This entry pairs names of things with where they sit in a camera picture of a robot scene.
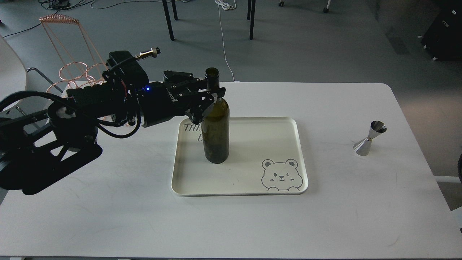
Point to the copper wire wine rack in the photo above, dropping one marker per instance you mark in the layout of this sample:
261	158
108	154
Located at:
82	65

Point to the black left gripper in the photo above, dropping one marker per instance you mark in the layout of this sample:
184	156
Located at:
181	94

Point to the silver steel jigger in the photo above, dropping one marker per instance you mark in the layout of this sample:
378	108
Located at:
363	147

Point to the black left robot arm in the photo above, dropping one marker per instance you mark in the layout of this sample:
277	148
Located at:
39	149

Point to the cream bear serving tray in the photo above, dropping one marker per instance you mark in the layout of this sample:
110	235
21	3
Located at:
265	158

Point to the black equipment case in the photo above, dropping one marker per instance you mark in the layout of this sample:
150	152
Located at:
443	38

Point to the dark green wine bottle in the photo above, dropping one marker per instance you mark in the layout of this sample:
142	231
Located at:
215	132

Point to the black table leg left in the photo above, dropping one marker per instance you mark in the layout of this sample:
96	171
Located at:
168	18

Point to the black table leg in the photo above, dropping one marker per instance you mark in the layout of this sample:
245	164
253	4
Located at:
251	7
168	18

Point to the black table leg right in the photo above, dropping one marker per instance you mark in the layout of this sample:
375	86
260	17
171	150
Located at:
251	7

